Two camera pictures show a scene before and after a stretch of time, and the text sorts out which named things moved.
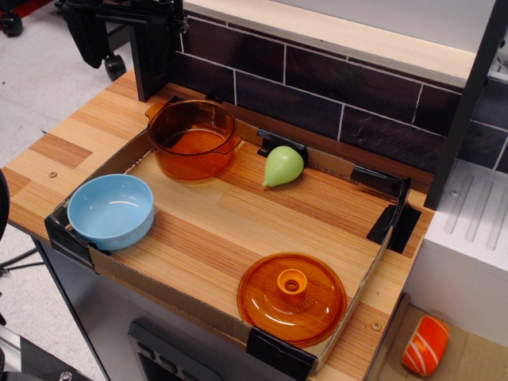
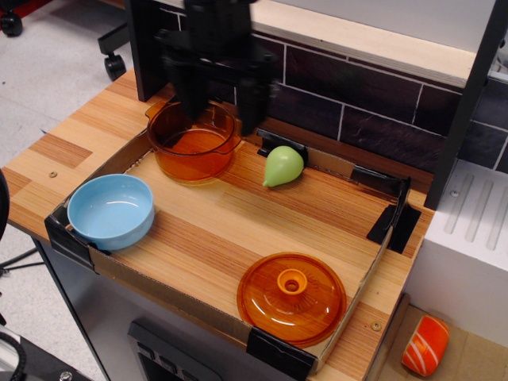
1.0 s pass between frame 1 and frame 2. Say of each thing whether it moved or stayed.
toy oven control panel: stayed
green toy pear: stayed
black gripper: moved
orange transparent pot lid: stayed
